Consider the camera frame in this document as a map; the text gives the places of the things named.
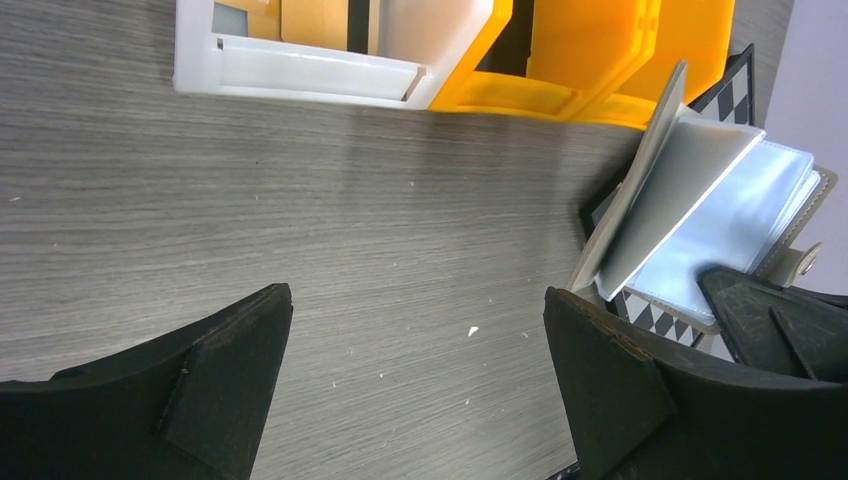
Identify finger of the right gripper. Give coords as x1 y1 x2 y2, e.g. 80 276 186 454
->
697 266 847 382

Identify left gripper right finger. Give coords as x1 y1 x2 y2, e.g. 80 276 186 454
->
543 287 847 479

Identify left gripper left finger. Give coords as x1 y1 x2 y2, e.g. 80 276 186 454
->
1 283 293 479

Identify wooden cards in white bin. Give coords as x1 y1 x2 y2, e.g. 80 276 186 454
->
212 0 381 55

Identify black white checkerboard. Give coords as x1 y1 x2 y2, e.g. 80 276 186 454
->
569 46 765 347

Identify right orange plastic bin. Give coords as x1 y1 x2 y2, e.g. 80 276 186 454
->
572 0 738 131

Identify orange plastic bin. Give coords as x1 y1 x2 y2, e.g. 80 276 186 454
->
429 1 661 122
572 0 738 131

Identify middle orange plastic bin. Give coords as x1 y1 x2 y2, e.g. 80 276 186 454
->
429 1 661 122

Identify white plastic bin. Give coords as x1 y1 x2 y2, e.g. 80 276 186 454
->
173 1 494 110

